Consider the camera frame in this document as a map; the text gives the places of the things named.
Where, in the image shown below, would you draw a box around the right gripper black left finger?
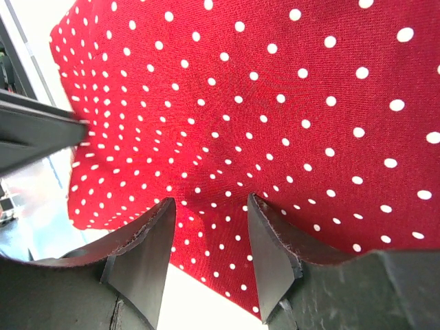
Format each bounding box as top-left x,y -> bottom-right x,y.
1,198 -> 176,329

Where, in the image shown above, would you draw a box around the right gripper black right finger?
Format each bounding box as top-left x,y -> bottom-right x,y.
247,193 -> 439,329

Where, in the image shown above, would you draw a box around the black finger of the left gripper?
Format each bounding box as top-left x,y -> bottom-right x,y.
1,90 -> 87,174

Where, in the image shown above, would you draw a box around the dark red dotted skirt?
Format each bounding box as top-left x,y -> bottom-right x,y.
49,1 -> 439,315

